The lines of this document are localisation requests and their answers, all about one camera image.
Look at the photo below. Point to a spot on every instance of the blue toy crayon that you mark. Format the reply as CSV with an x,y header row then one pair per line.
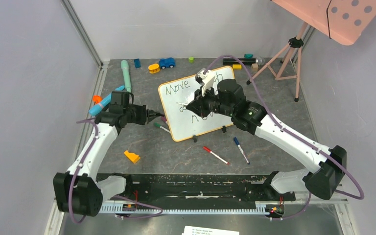
x,y
106,100

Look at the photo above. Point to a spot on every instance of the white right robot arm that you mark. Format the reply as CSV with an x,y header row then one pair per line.
x,y
324,166

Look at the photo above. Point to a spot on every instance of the yellow oval toy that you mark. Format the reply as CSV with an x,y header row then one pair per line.
x,y
154,68

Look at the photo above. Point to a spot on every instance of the beige wooden block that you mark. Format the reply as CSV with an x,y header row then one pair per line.
x,y
255,67

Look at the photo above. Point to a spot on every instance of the blue toy car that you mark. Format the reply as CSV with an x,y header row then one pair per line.
x,y
167,63

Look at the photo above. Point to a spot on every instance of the mint green toy crayon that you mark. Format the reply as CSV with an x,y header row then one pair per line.
x,y
126,75

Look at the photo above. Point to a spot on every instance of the pink perforated tray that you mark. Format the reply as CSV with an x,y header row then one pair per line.
x,y
341,20

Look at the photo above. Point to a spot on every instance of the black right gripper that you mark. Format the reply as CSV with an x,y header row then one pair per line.
x,y
200,103

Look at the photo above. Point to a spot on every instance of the green whiteboard marker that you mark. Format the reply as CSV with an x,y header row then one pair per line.
x,y
161,127

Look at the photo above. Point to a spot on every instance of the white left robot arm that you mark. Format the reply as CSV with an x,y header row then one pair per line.
x,y
77,191

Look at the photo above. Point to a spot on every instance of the red whiteboard marker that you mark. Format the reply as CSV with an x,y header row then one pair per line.
x,y
217,156

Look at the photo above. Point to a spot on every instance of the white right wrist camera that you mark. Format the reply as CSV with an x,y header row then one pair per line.
x,y
206,79

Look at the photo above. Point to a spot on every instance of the black microphone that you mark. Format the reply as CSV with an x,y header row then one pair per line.
x,y
246,61

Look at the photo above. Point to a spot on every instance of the yellow block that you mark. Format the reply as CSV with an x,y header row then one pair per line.
x,y
237,66

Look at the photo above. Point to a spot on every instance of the white cable duct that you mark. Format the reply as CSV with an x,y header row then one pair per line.
x,y
120,207

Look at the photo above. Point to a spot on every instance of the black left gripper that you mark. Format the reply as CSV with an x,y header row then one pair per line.
x,y
142,109

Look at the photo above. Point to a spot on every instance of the orange toy piece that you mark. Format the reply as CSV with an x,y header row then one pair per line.
x,y
96,99

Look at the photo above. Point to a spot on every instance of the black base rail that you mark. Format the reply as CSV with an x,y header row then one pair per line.
x,y
206,191

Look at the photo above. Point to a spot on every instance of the printed paper sheet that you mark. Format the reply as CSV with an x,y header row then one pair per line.
x,y
192,230

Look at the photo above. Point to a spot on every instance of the pink tripod stand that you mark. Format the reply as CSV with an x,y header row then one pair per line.
x,y
294,44

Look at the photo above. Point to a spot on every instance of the dark blue block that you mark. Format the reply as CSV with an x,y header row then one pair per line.
x,y
137,63

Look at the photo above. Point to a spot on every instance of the orange wedge block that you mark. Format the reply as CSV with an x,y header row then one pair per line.
x,y
133,157

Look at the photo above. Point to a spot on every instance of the orange framed whiteboard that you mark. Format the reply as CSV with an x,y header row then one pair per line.
x,y
185,124

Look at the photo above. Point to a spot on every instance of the teal block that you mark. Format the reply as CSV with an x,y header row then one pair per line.
x,y
248,56

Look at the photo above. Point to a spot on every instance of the blue whiteboard marker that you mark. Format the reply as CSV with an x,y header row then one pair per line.
x,y
241,150

